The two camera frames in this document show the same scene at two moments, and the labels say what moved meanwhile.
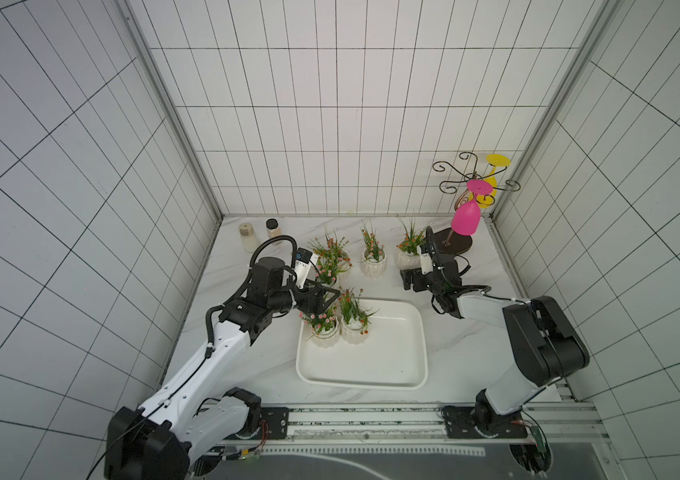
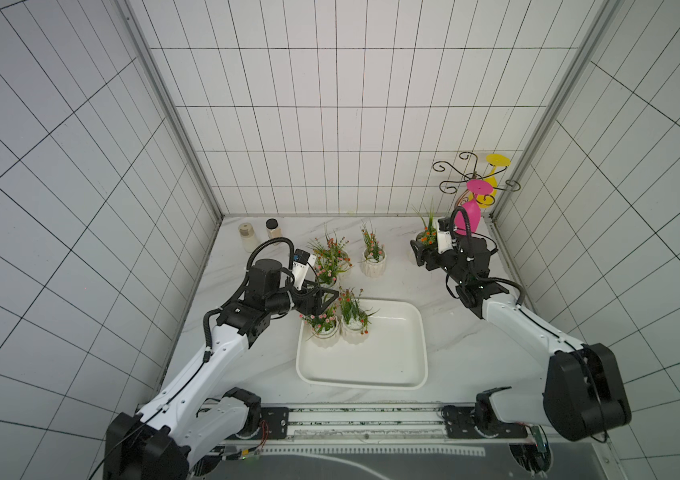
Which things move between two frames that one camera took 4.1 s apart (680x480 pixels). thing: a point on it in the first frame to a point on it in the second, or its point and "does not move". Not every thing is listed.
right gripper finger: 413,277 to 419,250
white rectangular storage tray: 394,356 does not move
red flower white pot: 355,317 does not move
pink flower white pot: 324,325 does not move
